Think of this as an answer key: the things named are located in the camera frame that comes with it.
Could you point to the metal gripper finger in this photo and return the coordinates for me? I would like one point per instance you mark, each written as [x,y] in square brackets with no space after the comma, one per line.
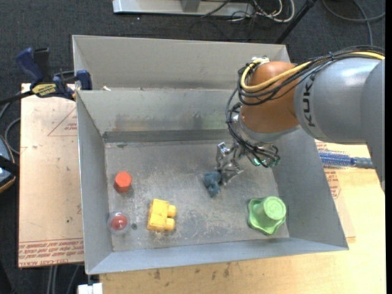
[232,171]
[222,153]

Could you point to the blue-grey toy animal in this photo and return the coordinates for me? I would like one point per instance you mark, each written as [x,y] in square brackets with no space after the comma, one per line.
[212,184]

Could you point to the grey metal bin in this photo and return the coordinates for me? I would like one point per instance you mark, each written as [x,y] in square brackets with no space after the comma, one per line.
[183,170]

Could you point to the green plastic cup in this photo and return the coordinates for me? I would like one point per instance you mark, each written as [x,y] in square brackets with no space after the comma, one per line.
[269,213]

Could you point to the yellow toy block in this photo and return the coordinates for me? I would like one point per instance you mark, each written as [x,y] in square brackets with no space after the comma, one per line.
[159,214]

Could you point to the blue bristle brush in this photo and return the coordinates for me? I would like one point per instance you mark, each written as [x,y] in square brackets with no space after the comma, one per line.
[333,159]

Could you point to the red hexagonal block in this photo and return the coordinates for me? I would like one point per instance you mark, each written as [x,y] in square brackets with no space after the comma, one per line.
[122,181]

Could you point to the red ball in clear dome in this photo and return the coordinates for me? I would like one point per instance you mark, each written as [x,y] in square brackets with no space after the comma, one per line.
[119,223]

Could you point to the brown cardboard board red print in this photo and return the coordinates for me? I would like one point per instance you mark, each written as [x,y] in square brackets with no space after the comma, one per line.
[46,164]

